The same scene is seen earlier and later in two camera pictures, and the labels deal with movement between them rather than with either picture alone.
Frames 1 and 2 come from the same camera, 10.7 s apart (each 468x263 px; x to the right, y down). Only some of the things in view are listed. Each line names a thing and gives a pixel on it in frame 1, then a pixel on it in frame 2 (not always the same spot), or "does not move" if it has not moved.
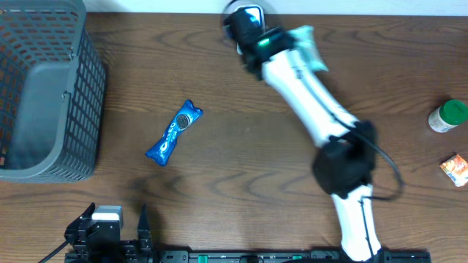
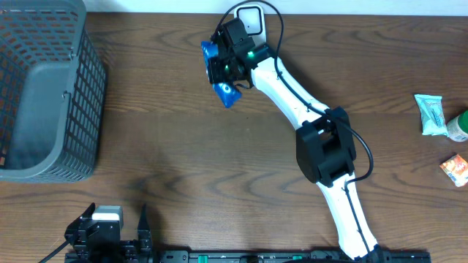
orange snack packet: [456, 169] does not move
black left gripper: [131, 254] does not move
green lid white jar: [450, 114] -> [457, 128]
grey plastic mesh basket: [53, 93] does not move
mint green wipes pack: [304, 55] -> [433, 120]
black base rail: [383, 256] does not move
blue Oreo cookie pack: [161, 151] -> [227, 91]
